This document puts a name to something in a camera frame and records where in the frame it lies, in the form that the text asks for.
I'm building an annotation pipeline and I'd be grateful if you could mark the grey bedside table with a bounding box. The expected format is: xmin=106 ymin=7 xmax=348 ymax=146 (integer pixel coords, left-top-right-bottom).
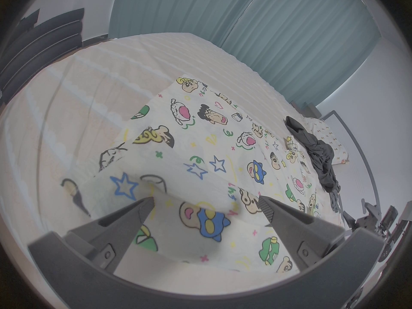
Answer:
xmin=290 ymin=100 xmax=321 ymax=118

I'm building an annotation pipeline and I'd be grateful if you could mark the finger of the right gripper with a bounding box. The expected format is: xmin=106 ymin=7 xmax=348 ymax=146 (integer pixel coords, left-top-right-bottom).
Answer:
xmin=343 ymin=211 xmax=357 ymax=230
xmin=361 ymin=199 xmax=380 ymax=217

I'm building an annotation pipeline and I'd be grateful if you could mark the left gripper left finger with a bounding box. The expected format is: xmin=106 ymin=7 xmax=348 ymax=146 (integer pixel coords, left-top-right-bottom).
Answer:
xmin=66 ymin=197 xmax=156 ymax=273

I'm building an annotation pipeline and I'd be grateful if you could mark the white printed pillow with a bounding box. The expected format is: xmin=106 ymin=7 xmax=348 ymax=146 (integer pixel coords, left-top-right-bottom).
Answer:
xmin=304 ymin=117 xmax=350 ymax=165

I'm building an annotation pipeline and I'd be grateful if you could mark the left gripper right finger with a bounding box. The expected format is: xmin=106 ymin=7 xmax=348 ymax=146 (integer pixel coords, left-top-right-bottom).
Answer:
xmin=258 ymin=195 xmax=346 ymax=271

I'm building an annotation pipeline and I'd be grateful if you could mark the blue-green curtain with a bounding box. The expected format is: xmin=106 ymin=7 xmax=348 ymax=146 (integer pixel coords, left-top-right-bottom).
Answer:
xmin=108 ymin=0 xmax=382 ymax=107

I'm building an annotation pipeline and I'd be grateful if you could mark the dark grey garment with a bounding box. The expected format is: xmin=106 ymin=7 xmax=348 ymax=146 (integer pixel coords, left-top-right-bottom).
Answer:
xmin=328 ymin=185 xmax=343 ymax=213

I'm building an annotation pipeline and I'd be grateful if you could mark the white printed pyjama top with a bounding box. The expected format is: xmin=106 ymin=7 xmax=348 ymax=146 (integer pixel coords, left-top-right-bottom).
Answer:
xmin=61 ymin=74 xmax=322 ymax=273

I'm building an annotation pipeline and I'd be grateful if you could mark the black garment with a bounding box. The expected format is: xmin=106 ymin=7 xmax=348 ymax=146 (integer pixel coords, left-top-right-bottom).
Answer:
xmin=285 ymin=116 xmax=338 ymax=192

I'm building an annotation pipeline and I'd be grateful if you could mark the bed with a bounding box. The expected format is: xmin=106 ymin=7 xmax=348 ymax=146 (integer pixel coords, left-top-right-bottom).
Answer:
xmin=0 ymin=32 xmax=383 ymax=270

